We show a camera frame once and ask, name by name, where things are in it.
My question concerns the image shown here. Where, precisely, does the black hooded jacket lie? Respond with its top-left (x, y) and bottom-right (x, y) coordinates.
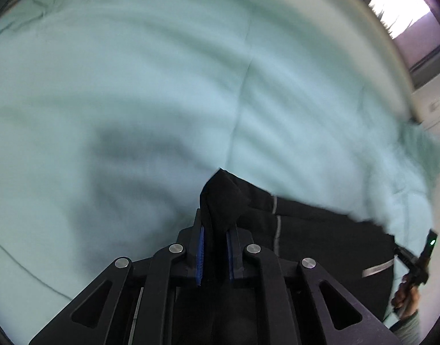
top-left (196, 170), bottom-right (394, 344)

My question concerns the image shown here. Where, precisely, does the person's right hand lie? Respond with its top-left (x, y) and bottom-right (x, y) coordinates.
top-left (391, 274), bottom-right (420, 321)

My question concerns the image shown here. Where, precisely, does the mint green quilted comforter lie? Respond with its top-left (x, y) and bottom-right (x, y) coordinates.
top-left (0, 0), bottom-right (440, 344)

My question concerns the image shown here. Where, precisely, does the dark framed window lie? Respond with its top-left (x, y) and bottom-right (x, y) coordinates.
top-left (362, 0), bottom-right (440, 88)

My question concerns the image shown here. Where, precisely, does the white wall outlet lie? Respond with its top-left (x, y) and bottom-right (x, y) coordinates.
top-left (429, 98), bottom-right (440, 113)

